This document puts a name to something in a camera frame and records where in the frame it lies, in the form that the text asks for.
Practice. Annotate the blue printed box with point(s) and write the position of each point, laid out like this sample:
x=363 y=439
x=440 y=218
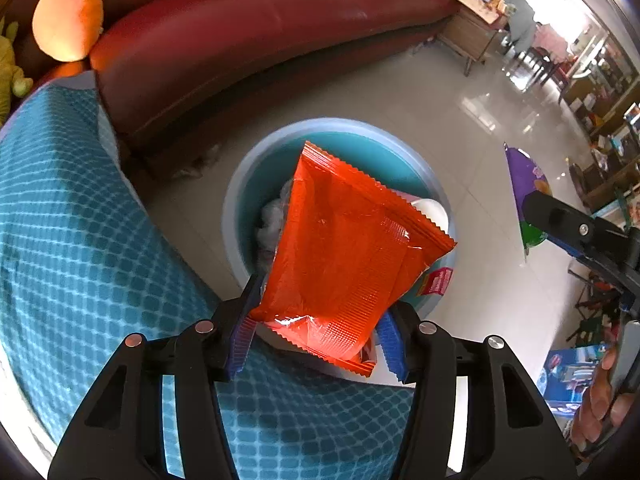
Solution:
x=565 y=375

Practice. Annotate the green frog plush toy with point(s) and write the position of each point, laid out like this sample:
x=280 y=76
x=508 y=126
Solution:
x=7 y=75

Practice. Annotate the dark red leather sofa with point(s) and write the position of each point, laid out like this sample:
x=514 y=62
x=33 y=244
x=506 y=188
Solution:
x=250 y=35

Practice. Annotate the wooden shelf unit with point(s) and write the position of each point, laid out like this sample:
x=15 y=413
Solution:
x=600 y=105

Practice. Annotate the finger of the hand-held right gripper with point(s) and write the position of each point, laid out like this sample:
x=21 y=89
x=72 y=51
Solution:
x=600 y=265
x=555 y=215

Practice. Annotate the red snack packet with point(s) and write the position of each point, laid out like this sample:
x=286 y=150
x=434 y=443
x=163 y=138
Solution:
x=340 y=260

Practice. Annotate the dark wooden chair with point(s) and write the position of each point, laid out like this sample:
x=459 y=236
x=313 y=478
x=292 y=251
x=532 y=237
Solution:
x=542 y=65

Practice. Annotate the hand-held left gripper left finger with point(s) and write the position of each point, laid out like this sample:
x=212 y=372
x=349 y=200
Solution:
x=240 y=345

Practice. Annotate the white plastic bag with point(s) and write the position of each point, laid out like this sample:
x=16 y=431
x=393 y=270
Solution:
x=272 y=220

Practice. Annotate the teal plastic bucket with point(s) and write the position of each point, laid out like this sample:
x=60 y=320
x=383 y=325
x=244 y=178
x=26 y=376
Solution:
x=260 y=160

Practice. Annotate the blue patterned cloth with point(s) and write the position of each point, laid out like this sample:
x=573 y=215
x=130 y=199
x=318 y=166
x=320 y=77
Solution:
x=75 y=260

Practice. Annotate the orange carrot plush toy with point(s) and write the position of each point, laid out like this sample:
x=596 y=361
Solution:
x=70 y=15

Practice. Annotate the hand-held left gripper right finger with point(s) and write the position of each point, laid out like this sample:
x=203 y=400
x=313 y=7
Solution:
x=395 y=350

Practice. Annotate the person's right hand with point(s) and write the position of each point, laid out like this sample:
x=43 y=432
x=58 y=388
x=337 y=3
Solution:
x=600 y=405

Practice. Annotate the purple snack packet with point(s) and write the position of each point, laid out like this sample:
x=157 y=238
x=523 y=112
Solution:
x=525 y=180

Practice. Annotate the wooden side cabinet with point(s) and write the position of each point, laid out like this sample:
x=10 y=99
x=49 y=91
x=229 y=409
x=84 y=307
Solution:
x=470 y=35

